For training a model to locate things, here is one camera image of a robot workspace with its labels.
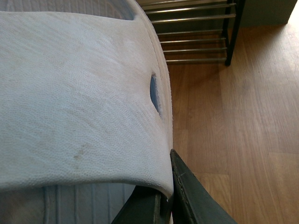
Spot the white slide sandal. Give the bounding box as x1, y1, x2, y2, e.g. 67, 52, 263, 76
0, 0, 173, 224

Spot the black metal shoe rack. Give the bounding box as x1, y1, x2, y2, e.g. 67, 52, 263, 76
138, 0, 245, 66

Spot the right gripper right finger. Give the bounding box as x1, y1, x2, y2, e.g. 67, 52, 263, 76
170, 150, 236, 224

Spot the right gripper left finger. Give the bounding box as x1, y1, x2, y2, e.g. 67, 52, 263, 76
112, 186, 161, 224

